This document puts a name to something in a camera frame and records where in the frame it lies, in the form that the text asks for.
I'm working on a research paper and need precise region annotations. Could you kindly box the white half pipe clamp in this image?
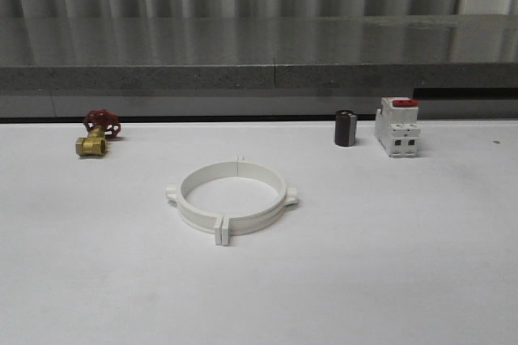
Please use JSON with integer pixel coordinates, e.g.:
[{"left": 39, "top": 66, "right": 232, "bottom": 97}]
[
  {"left": 214, "top": 158, "right": 299, "bottom": 246},
  {"left": 166, "top": 157, "right": 244, "bottom": 245}
]

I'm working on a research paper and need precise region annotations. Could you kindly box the dark brown cylindrical capacitor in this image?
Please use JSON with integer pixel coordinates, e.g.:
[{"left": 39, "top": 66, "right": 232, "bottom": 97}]
[{"left": 334, "top": 110, "right": 357, "bottom": 147}]

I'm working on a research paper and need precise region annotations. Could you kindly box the brass valve red handwheel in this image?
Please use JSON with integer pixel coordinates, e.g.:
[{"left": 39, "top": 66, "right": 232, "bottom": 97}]
[{"left": 75, "top": 109, "right": 121, "bottom": 156}]

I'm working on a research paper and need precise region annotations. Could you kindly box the grey stone countertop ledge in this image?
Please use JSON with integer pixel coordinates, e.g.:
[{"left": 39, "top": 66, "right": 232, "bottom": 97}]
[{"left": 1, "top": 15, "right": 517, "bottom": 100}]

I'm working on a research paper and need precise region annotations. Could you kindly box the white circuit breaker red switch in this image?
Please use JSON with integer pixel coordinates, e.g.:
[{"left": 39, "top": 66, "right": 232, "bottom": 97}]
[{"left": 375, "top": 97, "right": 421, "bottom": 158}]

